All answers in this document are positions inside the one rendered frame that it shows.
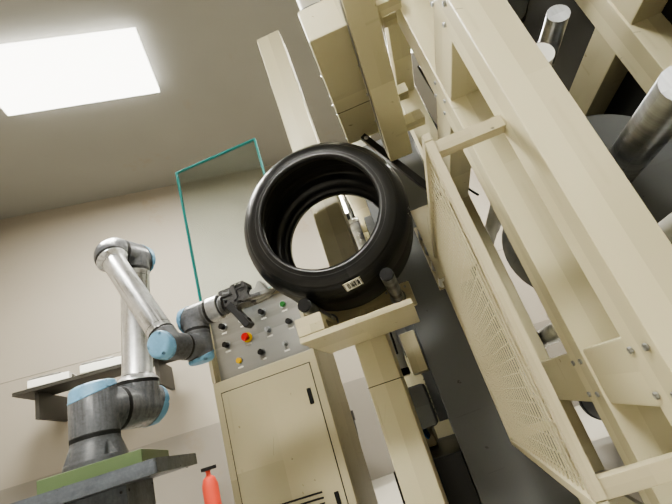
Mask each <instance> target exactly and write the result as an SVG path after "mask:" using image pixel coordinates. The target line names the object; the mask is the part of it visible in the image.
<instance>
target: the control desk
mask: <svg viewBox="0 0 672 504"><path fill-rule="evenodd" d="M297 305H298V303H297V302H295V301H294V300H292V299H290V298H289V297H287V296H285V295H284V294H282V293H280V292H279V291H277V290H276V291H275V292H274V293H273V295H271V296H270V297H269V298H268V299H266V300H265V301H263V302H261V303H259V304H256V305H253V306H251V307H248V308H242V309H241V310H242V311H243V312H244V313H245V314H246V315H247V316H248V317H249V318H251V320H252V321H253V322H254V326H253V327H252V328H251V329H250V328H245V327H244V326H243V325H242V324H241V323H240V321H239V320H238V319H237V318H236V317H235V316H234V315H233V314H232V313H231V312H230V313H229V314H227V316H226V318H224V319H221V320H218V321H216V322H214V323H211V324H209V326H210V332H211V337H212V343H213V349H214V359H213V360H211V361H209V367H210V372H211V378H212V383H213V387H214V393H215V398H216V404H217V409H218V414H219V420H220V425H221V431H222V436H223V442H224V447H225V452H226V458H227V463H228V469H229V474H230V479H231V485H232V490H233V496H234V501H235V504H378V501H377V498H376V495H375V491H374V488H373V485H372V481H371V478H370V475H369V471H368V468H367V465H366V461H365V458H364V454H363V451H362V448H361V444H360V441H359V438H358V434H357V431H356V428H355V424H354V421H353V418H352V414H351V411H350V408H349V404H348V401H347V398H346V394H345V391H344V388H343V384H342V381H341V378H340V374H339V371H338V368H337V364H336V361H335V358H334V354H333V353H331V354H330V353H326V352H323V351H320V350H317V349H314V348H311V347H308V346H305V345H302V344H300V340H299V339H300V338H299V336H298V332H297V329H296V325H295V320H297V319H300V318H302V317H305V316H308V315H306V314H304V313H302V312H301V311H299V309H298V306H297Z"/></svg>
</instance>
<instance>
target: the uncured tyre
mask: <svg viewBox="0 0 672 504"><path fill-rule="evenodd" d="M340 195H351V196H357V197H360V198H363V199H366V200H368V201H369V202H371V203H373V204H374V205H375V206H376V207H377V208H378V209H379V212H378V218H377V222H376V225H375V227H374V230H373V232H372V234H371V236H370V237H369V239H368V240H367V242H366V243H365V244H364V245H363V246H362V248H361V249H360V250H359V251H358V252H356V253H355V254H354V255H353V256H351V257H350V258H348V259H347V260H345V261H343V262H341V263H339V264H337V265H334V266H331V267H328V268H323V269H303V268H298V267H296V265H295V262H294V259H293V255H292V240H293V235H294V232H295V229H296V227H297V225H298V223H299V221H300V220H301V218H302V217H303V215H304V214H305V213H306V212H307V211H308V210H309V209H310V208H311V207H313V206H314V205H315V204H317V203H319V202H320V201H322V200H325V199H327V198H330V197H334V196H340ZM407 205H408V206H409V201H408V197H407V193H406V190H405V188H404V186H403V183H402V181H401V180H400V178H399V176H398V175H397V173H396V172H395V171H394V170H393V169H392V167H391V166H390V165H389V164H388V163H387V162H386V161H384V160H383V159H382V158H381V157H380V156H378V155H377V154H375V153H374V152H372V151H370V150H368V149H366V148H364V147H361V146H358V145H355V144H351V143H344V142H324V143H318V144H313V145H310V146H307V147H304V148H301V149H299V150H297V151H294V152H293V153H291V154H289V155H287V156H286V157H284V158H283V159H281V160H280V161H279V162H277V163H276V164H275V165H274V166H273V167H272V168H271V169H270V170H269V171H268V172H267V173H266V174H265V175H264V176H263V178H262V179H261V180H260V182H259V183H258V185H257V186H256V188H255V190H254V192H253V194H252V196H251V198H250V200H249V203H248V206H247V210H246V214H245V221H244V236H245V243H246V247H247V251H248V254H249V256H250V258H251V261H252V263H253V265H254V267H255V268H256V270H257V271H258V273H259V274H260V276H261V277H262V278H263V279H264V280H265V281H266V282H267V283H268V284H269V285H270V286H271V287H273V288H274V289H275V290H277V291H279V292H280V293H282V294H284V295H285V296H287V297H289V298H290V299H292V300H294V301H295V302H297V303H298V302H299V301H300V300H301V299H304V298H305V299H308V300H310V301H311V302H313V303H314V304H316V305H317V306H319V307H320V308H322V309H323V310H325V311H343V310H349V309H353V308H356V307H359V306H362V305H364V304H366V303H368V302H370V301H372V300H374V299H375V298H377V297H378V296H380V295H381V294H382V293H384V292H385V291H386V290H387V289H386V287H385V285H384V283H383V282H382V280H381V278H380V275H379V274H380V271H381V270H382V269H383V268H386V267H388V268H390V269H392V270H393V272H394V274H395V277H396V279H397V278H398V277H399V275H400V274H401V272H402V271H403V269H404V267H405V265H406V263H407V261H408V258H409V255H410V252H411V248H412V242H413V222H412V217H411V212H410V218H409V217H408V215H407ZM411 237H412V239H411ZM359 276H360V278H361V280H362V282H363V283H364V284H362V285H360V286H358V287H356V288H354V289H352V290H350V291H348V292H347V291H346V290H345V288H344V287H343V284H345V283H347V282H349V281H351V280H353V279H355V278H357V277H359Z"/></svg>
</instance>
